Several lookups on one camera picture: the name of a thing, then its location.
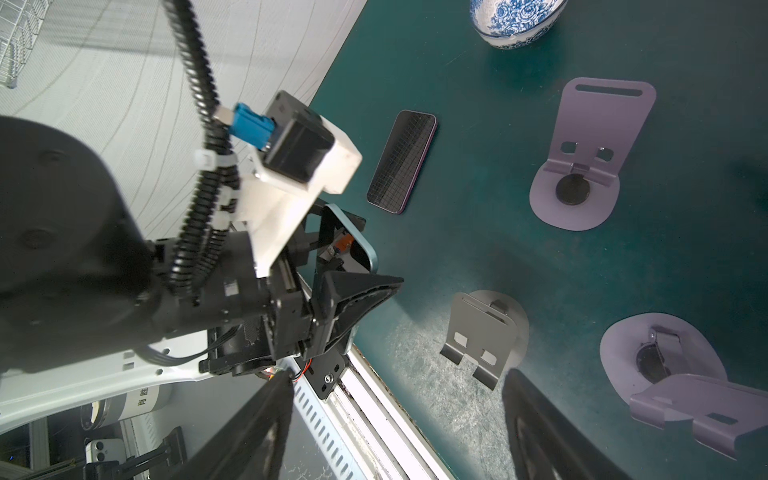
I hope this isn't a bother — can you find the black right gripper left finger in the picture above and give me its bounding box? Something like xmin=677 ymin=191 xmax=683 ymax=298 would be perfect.
xmin=169 ymin=371 xmax=294 ymax=480

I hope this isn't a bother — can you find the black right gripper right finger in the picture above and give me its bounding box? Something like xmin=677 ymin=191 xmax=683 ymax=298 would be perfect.
xmin=502 ymin=369 xmax=629 ymax=479

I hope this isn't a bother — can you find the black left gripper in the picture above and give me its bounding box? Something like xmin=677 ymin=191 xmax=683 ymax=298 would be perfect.
xmin=203 ymin=200 xmax=405 ymax=400

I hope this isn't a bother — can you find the phone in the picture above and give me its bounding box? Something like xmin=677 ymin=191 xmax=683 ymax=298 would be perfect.
xmin=315 ymin=203 xmax=379 ymax=278
xmin=366 ymin=110 xmax=438 ymax=215

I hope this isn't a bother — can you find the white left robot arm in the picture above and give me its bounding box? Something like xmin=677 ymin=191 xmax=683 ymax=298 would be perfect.
xmin=1 ymin=117 xmax=403 ymax=432

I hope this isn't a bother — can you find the grey phone stand left front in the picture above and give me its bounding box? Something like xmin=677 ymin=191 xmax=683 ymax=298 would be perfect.
xmin=440 ymin=290 xmax=530 ymax=390

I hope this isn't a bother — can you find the grey phone stand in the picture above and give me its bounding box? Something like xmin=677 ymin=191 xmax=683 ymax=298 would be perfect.
xmin=529 ymin=77 xmax=656 ymax=232
xmin=440 ymin=290 xmax=530 ymax=390
xmin=599 ymin=312 xmax=767 ymax=460

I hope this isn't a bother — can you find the grey phone stand right front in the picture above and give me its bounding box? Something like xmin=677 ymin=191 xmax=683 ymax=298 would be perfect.
xmin=599 ymin=312 xmax=767 ymax=460

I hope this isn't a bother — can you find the grey phone stand middle back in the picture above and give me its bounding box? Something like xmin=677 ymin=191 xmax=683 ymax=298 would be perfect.
xmin=529 ymin=77 xmax=656 ymax=232

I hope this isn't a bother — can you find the blue white ceramic bowl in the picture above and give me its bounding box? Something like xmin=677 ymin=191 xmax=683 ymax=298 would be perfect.
xmin=469 ymin=0 xmax=568 ymax=50

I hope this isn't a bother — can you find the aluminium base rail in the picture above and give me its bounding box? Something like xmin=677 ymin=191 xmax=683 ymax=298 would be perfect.
xmin=282 ymin=346 xmax=454 ymax=479

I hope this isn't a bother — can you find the white wire basket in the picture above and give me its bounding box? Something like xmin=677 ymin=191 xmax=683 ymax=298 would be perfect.
xmin=1 ymin=0 xmax=53 ymax=89

